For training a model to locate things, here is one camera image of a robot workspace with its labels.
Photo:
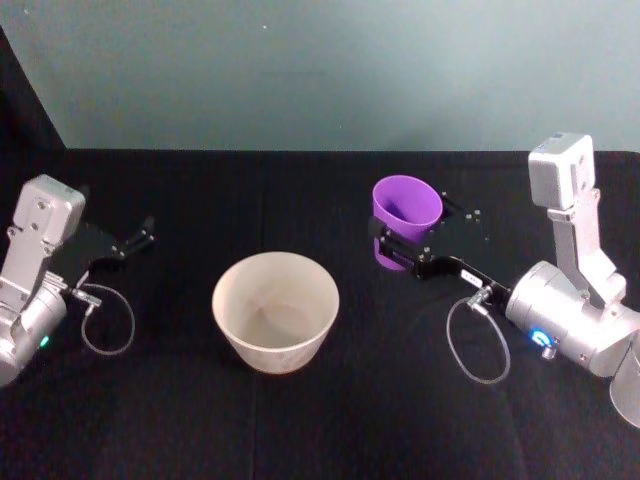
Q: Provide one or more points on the cream bowl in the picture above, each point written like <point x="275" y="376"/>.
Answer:
<point x="275" y="310"/>

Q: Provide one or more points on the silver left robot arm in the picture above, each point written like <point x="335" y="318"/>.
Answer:
<point x="35" y="240"/>

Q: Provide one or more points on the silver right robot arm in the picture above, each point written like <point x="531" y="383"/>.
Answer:
<point x="565" y="310"/>

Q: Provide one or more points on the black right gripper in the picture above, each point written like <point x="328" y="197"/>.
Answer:
<point x="465" y="250"/>

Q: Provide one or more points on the purple plastic cup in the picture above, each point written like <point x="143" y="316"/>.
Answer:
<point x="410" y="217"/>

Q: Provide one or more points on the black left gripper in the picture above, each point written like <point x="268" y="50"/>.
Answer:
<point x="85" y="250"/>

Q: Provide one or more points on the black side panel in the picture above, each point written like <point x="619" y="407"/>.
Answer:
<point x="25" y="110"/>

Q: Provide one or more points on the black table cloth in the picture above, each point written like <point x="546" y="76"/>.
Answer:
<point x="320" y="425"/>

